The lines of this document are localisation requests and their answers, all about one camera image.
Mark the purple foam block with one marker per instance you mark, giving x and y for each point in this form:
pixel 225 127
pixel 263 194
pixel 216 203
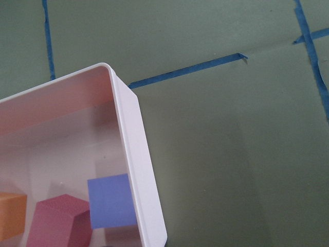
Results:
pixel 110 201

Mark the orange foam block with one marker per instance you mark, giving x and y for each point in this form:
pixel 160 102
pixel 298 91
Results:
pixel 13 214

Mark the pink plastic bin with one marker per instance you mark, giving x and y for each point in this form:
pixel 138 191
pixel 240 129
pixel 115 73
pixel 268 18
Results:
pixel 85 125

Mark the red foam block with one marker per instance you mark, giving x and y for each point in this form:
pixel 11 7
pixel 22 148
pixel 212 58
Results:
pixel 61 221

